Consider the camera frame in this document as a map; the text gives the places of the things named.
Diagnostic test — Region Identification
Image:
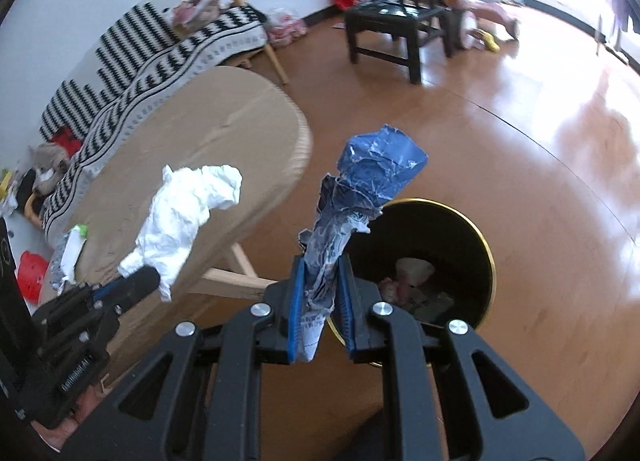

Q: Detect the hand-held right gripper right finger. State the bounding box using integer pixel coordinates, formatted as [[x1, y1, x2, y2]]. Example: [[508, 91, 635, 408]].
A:
[[336, 258, 586, 461]]

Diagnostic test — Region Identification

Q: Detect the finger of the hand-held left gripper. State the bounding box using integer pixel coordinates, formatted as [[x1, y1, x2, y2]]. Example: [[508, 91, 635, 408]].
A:
[[54, 266, 162, 308], [37, 292, 152, 358]]

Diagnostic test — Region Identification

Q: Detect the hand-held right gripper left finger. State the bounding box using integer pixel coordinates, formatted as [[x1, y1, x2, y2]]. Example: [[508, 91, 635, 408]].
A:
[[65, 256, 306, 461]]

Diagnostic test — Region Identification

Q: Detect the pink round toy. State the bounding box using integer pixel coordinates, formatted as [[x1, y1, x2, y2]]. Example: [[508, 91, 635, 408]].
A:
[[378, 277, 402, 303]]

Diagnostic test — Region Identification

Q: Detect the small grey blue wrapper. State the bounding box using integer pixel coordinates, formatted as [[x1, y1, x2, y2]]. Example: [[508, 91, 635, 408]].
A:
[[48, 255, 71, 293]]

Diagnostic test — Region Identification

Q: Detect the white green wrapper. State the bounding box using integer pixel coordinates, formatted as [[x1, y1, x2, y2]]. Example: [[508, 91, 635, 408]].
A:
[[61, 223, 90, 273]]

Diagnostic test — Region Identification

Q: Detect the white tissue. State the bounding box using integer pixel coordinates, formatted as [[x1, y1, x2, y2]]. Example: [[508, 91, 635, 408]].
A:
[[117, 164, 244, 303]]

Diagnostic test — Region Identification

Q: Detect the black bin with gold rim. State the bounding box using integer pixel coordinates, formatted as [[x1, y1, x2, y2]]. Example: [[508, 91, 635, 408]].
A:
[[331, 197, 497, 368]]

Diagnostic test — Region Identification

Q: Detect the blue silver wrapper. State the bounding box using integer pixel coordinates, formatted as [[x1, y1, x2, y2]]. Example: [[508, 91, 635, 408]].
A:
[[298, 123, 430, 363]]

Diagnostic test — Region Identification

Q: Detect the person's left hand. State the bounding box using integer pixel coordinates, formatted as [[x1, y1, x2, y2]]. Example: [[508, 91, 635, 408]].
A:
[[31, 383, 103, 453]]

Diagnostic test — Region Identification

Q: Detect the light wooden table leg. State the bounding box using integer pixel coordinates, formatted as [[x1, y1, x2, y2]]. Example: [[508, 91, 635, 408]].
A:
[[187, 241, 281, 303]]

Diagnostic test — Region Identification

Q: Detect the brown plush bear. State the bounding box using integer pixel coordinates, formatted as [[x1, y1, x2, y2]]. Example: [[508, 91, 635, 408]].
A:
[[29, 141, 72, 198]]

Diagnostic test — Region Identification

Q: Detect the red black cloth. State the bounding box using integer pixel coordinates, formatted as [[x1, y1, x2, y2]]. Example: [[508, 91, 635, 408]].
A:
[[50, 127, 84, 155]]

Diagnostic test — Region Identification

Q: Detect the wooden sofa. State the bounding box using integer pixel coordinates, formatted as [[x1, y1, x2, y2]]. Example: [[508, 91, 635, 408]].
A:
[[22, 0, 291, 238]]

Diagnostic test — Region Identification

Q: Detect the pink plastic bag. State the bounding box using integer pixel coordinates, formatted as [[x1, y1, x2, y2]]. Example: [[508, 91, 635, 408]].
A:
[[264, 7, 309, 48]]

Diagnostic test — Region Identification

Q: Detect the pink printed cushion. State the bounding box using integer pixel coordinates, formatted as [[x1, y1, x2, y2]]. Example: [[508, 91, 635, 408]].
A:
[[169, 0, 224, 35]]

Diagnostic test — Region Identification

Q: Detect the black wooden chair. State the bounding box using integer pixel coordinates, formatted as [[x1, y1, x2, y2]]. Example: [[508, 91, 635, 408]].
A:
[[344, 0, 469, 86]]

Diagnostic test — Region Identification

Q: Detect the yellow toy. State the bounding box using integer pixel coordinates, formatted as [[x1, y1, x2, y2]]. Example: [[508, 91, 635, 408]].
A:
[[471, 30, 502, 54]]

